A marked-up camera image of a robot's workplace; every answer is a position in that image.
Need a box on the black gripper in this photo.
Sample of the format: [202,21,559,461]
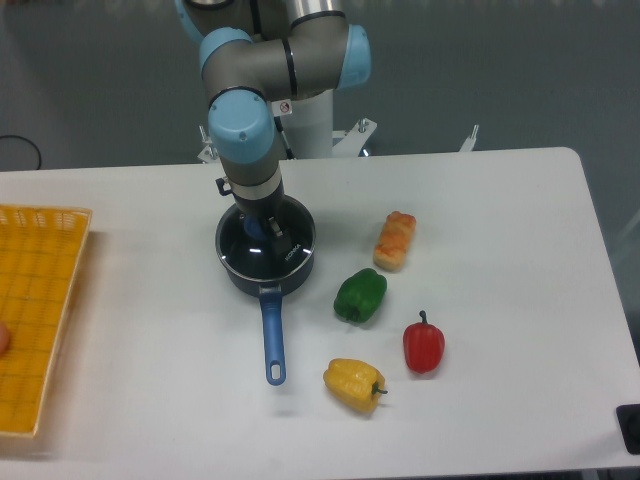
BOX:
[216,176,294,262]

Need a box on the glass lid with blue knob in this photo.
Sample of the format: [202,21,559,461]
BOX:
[216,196,316,282]

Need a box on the dark saucepan with blue handle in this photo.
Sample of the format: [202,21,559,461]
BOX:
[215,194,317,387]

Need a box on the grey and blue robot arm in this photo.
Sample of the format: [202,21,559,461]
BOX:
[175,1,372,256]

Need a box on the green toy bell pepper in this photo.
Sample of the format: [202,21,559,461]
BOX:
[333,268,387,324]

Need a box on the toy bread loaf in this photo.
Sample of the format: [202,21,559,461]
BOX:
[373,211,417,272]

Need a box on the yellow toy bell pepper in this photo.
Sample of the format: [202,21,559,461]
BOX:
[323,358,388,414]

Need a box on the red toy bell pepper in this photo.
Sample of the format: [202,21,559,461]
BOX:
[403,310,446,374]

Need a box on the yellow woven basket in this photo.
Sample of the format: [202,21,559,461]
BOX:
[1,204,92,438]

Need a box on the orange round object in basket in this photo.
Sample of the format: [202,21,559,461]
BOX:
[0,322,11,355]

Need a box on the black device at table edge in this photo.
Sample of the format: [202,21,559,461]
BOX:
[616,404,640,455]

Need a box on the white metal base frame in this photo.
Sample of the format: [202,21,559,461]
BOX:
[197,117,479,164]

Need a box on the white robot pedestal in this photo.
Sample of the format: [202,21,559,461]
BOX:
[270,90,333,160]

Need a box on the black cable on floor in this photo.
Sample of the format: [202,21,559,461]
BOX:
[0,134,43,171]

